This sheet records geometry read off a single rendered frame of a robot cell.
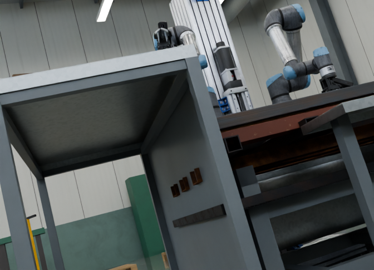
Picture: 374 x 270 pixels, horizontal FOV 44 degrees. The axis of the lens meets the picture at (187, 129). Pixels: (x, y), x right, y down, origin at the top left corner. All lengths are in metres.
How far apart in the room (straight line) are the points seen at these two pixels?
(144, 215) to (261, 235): 9.93
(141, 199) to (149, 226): 0.68
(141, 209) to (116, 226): 0.86
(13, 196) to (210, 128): 0.55
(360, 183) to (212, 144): 0.44
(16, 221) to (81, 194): 10.57
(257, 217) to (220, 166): 0.28
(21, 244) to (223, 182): 0.55
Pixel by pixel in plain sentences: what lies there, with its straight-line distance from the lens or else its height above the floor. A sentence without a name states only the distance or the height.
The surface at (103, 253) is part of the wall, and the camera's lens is 11.76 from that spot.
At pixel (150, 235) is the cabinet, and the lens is 11.39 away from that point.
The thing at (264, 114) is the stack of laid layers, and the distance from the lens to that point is 1.58.
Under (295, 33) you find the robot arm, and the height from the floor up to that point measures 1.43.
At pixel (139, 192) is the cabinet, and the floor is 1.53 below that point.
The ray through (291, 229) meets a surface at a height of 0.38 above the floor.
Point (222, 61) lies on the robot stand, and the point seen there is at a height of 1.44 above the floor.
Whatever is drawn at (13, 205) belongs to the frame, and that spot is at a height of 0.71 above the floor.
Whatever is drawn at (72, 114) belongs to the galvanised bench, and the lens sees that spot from 1.76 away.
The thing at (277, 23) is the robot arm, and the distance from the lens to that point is 2.73.
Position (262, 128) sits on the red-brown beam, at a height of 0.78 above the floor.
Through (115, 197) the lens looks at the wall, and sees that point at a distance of 11.93.
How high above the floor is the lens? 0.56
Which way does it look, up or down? 11 degrees up
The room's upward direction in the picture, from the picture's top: 16 degrees counter-clockwise
